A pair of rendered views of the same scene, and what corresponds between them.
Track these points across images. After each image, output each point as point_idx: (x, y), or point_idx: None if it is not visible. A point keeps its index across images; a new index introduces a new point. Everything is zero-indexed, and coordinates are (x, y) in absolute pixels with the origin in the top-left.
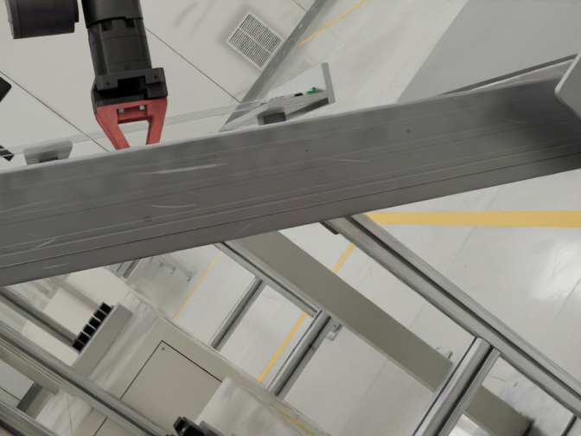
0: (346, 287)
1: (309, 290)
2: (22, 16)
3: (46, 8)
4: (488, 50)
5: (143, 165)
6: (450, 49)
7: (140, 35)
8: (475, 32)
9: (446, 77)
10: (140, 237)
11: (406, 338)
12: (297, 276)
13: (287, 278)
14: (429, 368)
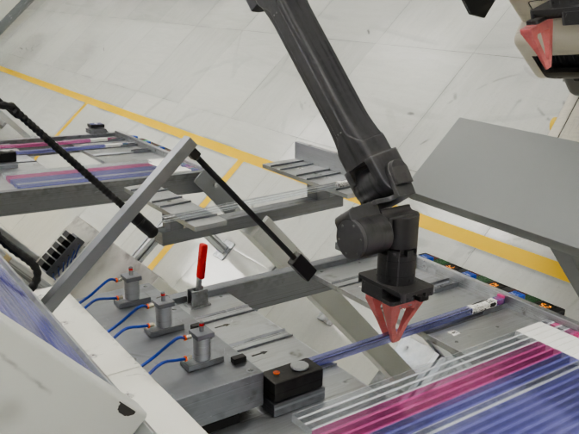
0: (344, 300)
1: (322, 302)
2: (366, 252)
3: (379, 246)
4: (505, 195)
5: None
6: (458, 164)
7: (416, 257)
8: (482, 163)
9: (463, 195)
10: None
11: (370, 331)
12: (318, 294)
13: (311, 295)
14: (377, 350)
